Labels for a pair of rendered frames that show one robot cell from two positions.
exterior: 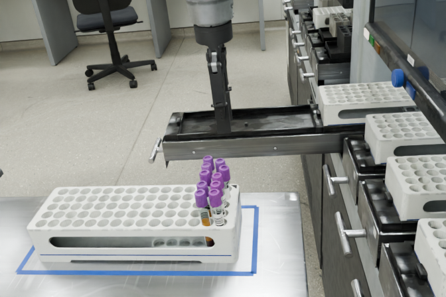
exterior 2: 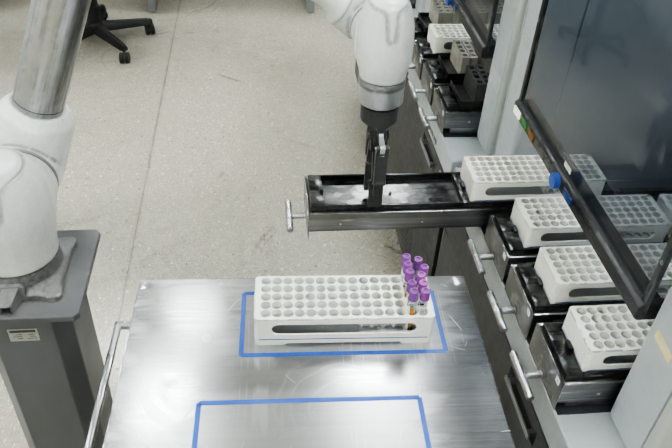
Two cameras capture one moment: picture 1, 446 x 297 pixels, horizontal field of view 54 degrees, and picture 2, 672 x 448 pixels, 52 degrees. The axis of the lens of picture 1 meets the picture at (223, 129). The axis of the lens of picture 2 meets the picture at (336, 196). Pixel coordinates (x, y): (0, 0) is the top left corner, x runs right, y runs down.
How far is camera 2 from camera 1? 65 cm
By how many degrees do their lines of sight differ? 15
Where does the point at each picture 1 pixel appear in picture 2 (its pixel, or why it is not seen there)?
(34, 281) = (261, 362)
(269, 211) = (443, 295)
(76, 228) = (301, 318)
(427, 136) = (570, 225)
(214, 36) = (385, 120)
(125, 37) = not seen: outside the picture
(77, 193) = (281, 283)
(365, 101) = (511, 180)
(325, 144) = (470, 218)
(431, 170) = (575, 261)
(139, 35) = not seen: outside the picture
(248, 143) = (397, 216)
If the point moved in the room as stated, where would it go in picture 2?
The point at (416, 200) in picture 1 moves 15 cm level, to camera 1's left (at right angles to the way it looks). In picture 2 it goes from (565, 288) to (487, 298)
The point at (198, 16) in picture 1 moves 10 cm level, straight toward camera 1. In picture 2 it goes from (373, 103) to (389, 131)
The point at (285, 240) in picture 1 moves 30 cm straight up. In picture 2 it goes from (464, 322) to (496, 185)
